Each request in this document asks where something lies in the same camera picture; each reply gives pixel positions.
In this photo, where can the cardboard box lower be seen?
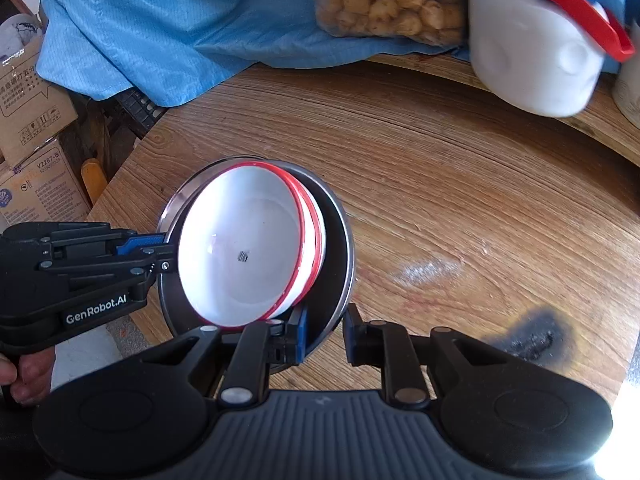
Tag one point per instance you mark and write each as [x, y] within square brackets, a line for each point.
[45, 188]

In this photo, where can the blue cloth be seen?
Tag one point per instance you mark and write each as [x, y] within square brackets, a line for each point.
[176, 50]

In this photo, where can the white floral ceramic cup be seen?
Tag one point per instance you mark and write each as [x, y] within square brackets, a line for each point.
[626, 90]

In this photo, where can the black keyboard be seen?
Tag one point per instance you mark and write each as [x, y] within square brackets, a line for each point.
[137, 111]

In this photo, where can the white jug blue lid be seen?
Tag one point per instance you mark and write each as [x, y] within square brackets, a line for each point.
[534, 45]

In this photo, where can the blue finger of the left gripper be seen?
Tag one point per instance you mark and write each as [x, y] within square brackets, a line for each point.
[139, 241]

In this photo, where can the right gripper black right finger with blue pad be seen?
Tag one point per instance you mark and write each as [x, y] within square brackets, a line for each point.
[398, 356]

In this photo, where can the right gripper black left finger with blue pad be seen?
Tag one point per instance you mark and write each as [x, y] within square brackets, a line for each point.
[262, 347]

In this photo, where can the white bowl red rim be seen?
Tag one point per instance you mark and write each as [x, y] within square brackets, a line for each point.
[241, 247]
[314, 245]

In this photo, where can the cardboard box upper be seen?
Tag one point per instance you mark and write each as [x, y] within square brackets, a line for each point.
[33, 110]

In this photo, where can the person's left hand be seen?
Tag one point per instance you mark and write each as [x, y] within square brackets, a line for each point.
[30, 380]

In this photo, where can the cardboard box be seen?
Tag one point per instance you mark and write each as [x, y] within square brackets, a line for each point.
[45, 188]
[33, 110]

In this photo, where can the wooden shelf riser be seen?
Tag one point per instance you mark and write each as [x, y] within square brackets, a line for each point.
[600, 118]

